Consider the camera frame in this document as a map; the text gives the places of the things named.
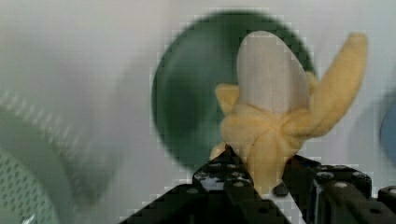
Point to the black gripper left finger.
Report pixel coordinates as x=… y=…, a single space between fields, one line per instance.
x=221 y=192

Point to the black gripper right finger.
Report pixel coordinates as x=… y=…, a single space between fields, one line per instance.
x=337 y=194

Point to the peeled plush banana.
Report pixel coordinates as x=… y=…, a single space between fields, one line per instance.
x=276 y=105

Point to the green mug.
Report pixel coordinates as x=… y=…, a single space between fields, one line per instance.
x=185 y=108

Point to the blue bowl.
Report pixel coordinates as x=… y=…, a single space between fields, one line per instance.
x=388 y=133

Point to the green perforated colander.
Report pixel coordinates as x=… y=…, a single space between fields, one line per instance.
x=37 y=186

